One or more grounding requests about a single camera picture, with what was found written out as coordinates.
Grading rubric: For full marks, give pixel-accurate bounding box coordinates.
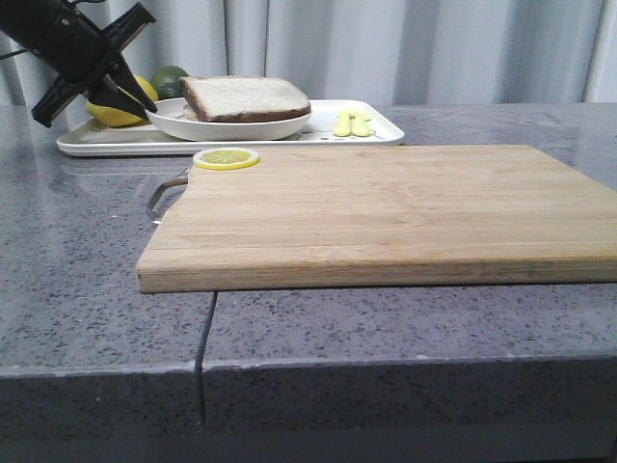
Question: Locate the lemon slice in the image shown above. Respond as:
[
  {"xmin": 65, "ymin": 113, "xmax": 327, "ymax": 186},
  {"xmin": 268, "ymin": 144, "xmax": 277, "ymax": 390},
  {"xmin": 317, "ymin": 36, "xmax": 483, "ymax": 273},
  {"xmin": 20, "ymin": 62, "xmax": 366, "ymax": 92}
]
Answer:
[{"xmin": 193, "ymin": 147, "xmax": 260, "ymax": 170}]

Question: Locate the metal cutting board handle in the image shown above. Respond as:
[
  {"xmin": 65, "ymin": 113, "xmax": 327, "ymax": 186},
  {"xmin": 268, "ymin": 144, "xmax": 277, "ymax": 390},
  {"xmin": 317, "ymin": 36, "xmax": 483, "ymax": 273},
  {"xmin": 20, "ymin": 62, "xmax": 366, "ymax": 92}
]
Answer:
[{"xmin": 146, "ymin": 167, "xmax": 191, "ymax": 225}]

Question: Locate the yellow lemon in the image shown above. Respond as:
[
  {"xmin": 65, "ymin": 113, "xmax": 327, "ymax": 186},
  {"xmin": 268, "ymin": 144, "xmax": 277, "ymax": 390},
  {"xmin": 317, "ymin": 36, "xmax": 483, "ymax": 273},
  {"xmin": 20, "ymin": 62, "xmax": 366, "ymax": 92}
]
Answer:
[{"xmin": 85, "ymin": 74, "xmax": 159, "ymax": 127}]

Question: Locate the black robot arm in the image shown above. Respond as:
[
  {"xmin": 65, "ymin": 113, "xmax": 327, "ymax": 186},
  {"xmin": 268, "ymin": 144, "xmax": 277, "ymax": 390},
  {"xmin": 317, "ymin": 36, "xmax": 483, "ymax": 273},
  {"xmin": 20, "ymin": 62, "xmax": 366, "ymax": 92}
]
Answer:
[{"xmin": 1, "ymin": 1, "xmax": 157, "ymax": 127}]

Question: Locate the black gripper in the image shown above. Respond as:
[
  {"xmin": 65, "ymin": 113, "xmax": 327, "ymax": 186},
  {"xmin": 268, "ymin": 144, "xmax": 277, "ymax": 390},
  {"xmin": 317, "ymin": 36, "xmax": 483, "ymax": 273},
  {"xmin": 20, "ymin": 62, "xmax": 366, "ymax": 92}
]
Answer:
[{"xmin": 31, "ymin": 2, "xmax": 157, "ymax": 126}]

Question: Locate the wooden cutting board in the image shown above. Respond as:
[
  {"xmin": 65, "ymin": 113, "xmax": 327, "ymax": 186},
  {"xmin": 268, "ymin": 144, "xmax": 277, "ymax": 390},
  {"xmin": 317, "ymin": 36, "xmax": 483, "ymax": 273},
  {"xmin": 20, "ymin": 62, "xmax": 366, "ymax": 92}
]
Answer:
[{"xmin": 136, "ymin": 145, "xmax": 616, "ymax": 293}]

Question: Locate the green lime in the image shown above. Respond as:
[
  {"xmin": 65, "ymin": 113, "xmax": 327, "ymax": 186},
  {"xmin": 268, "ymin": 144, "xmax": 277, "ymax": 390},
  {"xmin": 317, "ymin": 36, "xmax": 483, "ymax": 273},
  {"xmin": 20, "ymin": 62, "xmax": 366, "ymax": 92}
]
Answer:
[{"xmin": 149, "ymin": 66, "xmax": 188, "ymax": 99}]

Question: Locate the white bread slice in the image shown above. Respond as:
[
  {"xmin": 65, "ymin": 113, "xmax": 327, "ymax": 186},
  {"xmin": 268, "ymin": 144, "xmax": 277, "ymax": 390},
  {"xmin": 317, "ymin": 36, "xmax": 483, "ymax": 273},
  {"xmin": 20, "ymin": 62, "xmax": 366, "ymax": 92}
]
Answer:
[{"xmin": 179, "ymin": 75, "xmax": 311, "ymax": 123}]

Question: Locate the white rectangular tray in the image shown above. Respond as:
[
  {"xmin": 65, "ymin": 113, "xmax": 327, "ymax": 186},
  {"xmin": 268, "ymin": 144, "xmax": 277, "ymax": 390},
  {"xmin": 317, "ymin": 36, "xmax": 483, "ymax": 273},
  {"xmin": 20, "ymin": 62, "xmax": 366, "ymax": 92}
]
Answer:
[{"xmin": 57, "ymin": 99, "xmax": 405, "ymax": 157}]

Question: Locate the white round plate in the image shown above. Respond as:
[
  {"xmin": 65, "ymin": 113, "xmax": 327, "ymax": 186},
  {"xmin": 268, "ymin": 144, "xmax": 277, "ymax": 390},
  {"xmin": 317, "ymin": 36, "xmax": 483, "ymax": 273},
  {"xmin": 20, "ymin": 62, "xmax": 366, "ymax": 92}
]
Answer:
[{"xmin": 146, "ymin": 97, "xmax": 311, "ymax": 142}]

